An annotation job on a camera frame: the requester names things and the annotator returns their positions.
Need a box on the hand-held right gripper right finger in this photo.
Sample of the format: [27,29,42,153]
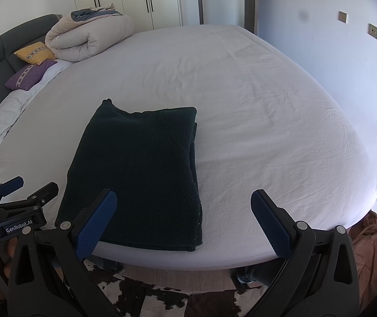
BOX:
[250,189,361,317]

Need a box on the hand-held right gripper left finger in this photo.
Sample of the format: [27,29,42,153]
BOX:
[7,188,119,317]

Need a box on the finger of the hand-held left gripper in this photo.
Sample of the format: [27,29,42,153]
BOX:
[0,181,59,218]
[0,176,24,205]

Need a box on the dark green sweater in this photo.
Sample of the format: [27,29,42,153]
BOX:
[55,98,204,252]

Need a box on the white pillow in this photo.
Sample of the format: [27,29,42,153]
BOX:
[0,59,77,162]

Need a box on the cowhide rug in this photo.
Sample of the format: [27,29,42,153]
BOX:
[83,258,268,317]

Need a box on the white bed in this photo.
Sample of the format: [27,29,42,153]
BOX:
[0,24,377,271]

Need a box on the pink cloth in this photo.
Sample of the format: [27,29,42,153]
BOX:
[350,209,377,281]

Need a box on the purple patterned pillow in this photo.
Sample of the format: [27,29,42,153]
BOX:
[4,59,58,91]

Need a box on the yellow patterned pillow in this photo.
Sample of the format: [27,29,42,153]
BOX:
[13,41,57,65]

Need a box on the folded beige duvet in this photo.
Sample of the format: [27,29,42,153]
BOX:
[45,3,134,63]

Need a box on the brown door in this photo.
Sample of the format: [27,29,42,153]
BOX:
[243,0,260,35]

